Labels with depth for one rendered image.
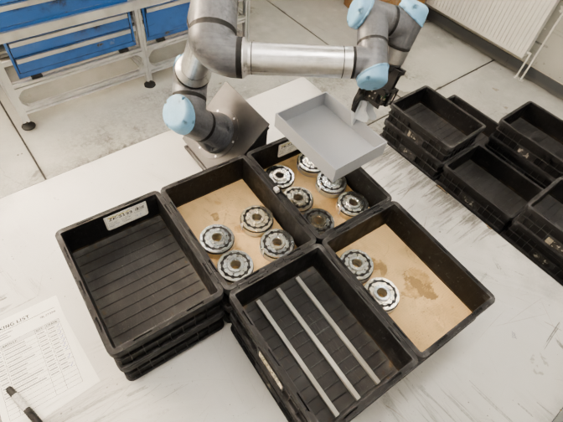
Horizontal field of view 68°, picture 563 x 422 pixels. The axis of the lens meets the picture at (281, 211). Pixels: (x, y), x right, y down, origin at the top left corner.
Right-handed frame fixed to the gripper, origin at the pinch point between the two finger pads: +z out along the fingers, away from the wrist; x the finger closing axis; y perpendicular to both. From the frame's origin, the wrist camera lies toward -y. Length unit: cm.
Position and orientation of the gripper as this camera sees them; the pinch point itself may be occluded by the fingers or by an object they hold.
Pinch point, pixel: (353, 119)
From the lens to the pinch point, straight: 132.1
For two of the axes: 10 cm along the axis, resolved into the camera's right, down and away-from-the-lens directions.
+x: 6.9, -3.0, 6.6
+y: 6.6, 6.3, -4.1
